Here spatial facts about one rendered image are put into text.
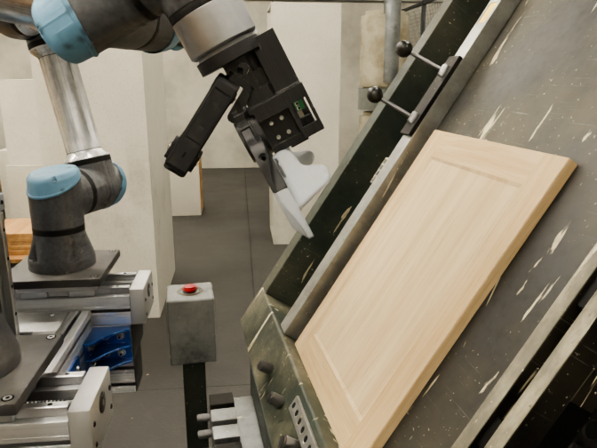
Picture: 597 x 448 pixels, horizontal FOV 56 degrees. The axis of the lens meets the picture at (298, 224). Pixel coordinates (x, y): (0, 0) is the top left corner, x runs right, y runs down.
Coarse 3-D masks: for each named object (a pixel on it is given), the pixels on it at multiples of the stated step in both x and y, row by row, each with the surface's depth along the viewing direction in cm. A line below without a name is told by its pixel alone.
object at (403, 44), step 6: (402, 42) 124; (408, 42) 124; (396, 48) 125; (402, 48) 124; (408, 48) 124; (402, 54) 125; (408, 54) 125; (414, 54) 125; (426, 60) 124; (432, 66) 124; (438, 66) 123; (444, 66) 122; (438, 72) 123; (444, 72) 122
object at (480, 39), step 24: (504, 0) 120; (480, 24) 122; (504, 24) 121; (480, 48) 121; (456, 72) 121; (456, 96) 123; (432, 120) 123; (408, 144) 123; (384, 168) 127; (408, 168) 125; (384, 192) 125; (360, 216) 125; (336, 240) 130; (360, 240) 127; (336, 264) 127; (312, 288) 128; (312, 312) 129
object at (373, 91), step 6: (372, 90) 125; (378, 90) 125; (372, 96) 125; (378, 96) 125; (372, 102) 127; (384, 102) 126; (390, 102) 126; (396, 108) 125; (402, 114) 125; (408, 114) 125; (414, 114) 124; (408, 120) 125; (414, 120) 124
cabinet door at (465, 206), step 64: (448, 192) 103; (512, 192) 87; (384, 256) 112; (448, 256) 93; (512, 256) 81; (320, 320) 121; (384, 320) 100; (448, 320) 84; (320, 384) 107; (384, 384) 90
